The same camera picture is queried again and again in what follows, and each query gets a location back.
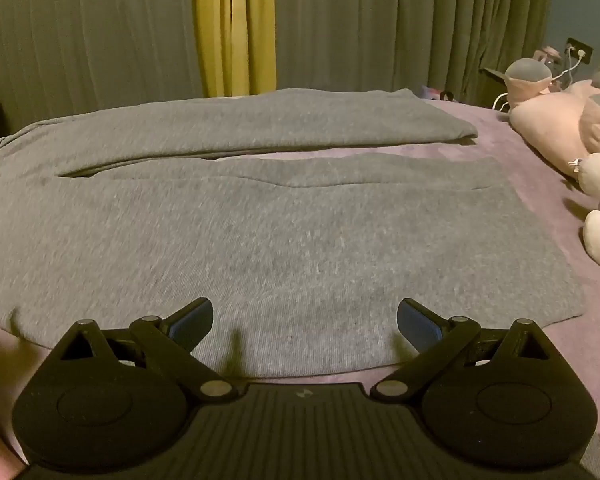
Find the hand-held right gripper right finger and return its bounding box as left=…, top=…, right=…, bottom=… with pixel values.
left=371, top=298, right=551, bottom=403

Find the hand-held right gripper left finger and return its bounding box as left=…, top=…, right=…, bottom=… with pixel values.
left=60, top=297, right=237, bottom=403

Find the purple blanket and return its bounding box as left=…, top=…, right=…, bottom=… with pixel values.
left=0, top=97, right=600, bottom=480

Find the small dark object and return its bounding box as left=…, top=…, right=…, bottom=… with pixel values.
left=420, top=85, right=457, bottom=104

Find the pink and grey plush toy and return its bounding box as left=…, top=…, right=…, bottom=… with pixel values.
left=504, top=57, right=600, bottom=176

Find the yellow curtain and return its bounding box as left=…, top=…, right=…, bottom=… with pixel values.
left=190, top=0, right=278, bottom=98

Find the grey-green curtain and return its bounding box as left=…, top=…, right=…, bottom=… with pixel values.
left=274, top=0, right=556, bottom=107
left=0, top=0, right=204, bottom=133

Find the white charging cable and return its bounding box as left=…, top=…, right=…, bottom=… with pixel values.
left=549, top=47, right=583, bottom=85

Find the black wall outlet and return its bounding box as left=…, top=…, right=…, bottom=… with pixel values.
left=566, top=37, right=594, bottom=65

